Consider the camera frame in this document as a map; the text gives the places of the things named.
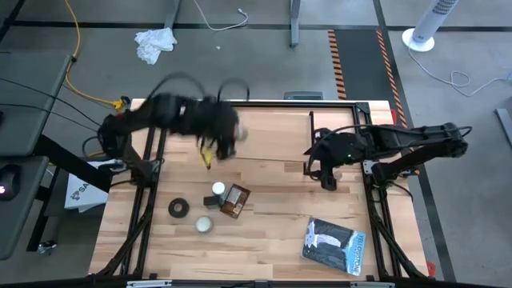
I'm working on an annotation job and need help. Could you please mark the black tape roll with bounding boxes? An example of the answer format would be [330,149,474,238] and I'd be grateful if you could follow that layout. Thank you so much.
[167,197,190,219]

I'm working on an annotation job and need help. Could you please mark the white fan cable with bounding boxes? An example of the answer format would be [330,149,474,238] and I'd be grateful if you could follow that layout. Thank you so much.
[407,47,512,98]

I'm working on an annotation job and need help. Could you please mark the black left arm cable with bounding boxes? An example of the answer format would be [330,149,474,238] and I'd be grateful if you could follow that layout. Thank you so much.
[150,71,251,103]

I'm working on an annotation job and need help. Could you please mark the yellow tag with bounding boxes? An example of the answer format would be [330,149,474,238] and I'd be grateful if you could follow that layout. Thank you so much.
[199,146,217,171]

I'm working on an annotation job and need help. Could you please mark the white floor cable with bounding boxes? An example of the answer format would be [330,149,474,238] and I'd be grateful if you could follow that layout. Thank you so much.
[194,0,250,32]

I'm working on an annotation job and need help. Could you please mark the metal caster wheel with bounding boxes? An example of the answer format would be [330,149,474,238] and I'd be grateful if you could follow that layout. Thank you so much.
[36,239,58,257]

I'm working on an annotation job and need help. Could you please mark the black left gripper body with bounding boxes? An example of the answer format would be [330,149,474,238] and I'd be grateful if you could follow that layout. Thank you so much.
[187,98,241,161]

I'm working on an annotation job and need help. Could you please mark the grey device box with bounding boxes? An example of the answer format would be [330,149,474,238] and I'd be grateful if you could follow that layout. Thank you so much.
[283,90,324,101]

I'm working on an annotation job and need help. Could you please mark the grey desk top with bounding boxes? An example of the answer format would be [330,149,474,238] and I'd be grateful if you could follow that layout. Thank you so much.
[0,155,51,261]
[0,51,73,158]

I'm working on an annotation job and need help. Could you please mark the black desk support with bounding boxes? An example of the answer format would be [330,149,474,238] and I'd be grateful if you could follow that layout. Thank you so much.
[26,134,114,253]

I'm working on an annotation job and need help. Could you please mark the yellow extension cable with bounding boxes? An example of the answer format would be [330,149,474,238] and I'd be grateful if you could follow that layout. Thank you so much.
[62,0,131,112]

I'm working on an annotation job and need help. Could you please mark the black aluminium rig frame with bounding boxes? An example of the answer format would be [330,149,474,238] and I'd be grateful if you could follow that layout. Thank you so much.
[95,98,429,281]

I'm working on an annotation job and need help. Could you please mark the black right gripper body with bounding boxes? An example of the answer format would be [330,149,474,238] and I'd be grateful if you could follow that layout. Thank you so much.
[310,127,366,192]

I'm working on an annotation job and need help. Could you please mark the grey desk leg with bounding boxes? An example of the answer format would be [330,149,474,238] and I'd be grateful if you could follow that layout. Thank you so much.
[289,0,302,49]
[162,0,182,30]

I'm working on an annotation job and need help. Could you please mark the white printed box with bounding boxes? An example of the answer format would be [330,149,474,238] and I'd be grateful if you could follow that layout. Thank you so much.
[63,159,118,214]

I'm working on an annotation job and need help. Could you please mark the black computer mouse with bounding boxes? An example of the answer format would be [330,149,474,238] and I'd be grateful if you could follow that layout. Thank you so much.
[0,163,22,202]

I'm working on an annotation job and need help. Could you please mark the wooden shelf with black legs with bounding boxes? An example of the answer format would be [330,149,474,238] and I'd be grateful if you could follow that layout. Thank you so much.
[234,106,322,180]

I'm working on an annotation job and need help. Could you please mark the white crumpled cloth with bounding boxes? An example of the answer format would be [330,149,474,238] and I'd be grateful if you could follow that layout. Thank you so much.
[134,26,178,66]

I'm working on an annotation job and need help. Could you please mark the black orange-striped floor mat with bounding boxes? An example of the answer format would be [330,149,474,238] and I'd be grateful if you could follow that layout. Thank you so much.
[326,28,421,177]

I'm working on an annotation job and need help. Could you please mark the small white round container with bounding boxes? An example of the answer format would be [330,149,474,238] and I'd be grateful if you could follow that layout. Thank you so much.
[195,215,214,235]

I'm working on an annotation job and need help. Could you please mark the silver mounting bracket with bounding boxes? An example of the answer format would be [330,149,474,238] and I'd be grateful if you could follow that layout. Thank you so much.
[126,279,174,288]
[350,281,397,288]

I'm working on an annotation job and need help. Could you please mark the grey metal bar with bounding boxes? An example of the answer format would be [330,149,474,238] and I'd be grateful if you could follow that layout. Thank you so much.
[494,107,512,150]

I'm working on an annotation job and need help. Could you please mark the white tower fan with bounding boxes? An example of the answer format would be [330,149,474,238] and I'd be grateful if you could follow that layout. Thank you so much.
[401,0,461,54]

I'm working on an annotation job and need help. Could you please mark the black desk cable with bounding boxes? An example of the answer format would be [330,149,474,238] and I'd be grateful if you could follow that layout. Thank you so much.
[0,102,101,136]
[0,75,103,128]

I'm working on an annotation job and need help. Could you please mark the brown spice pouch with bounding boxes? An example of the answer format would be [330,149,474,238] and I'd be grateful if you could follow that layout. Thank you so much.
[218,183,253,220]

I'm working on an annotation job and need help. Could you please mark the dark rectangular spice tin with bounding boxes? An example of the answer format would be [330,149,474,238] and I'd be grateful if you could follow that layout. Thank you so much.
[202,194,222,210]

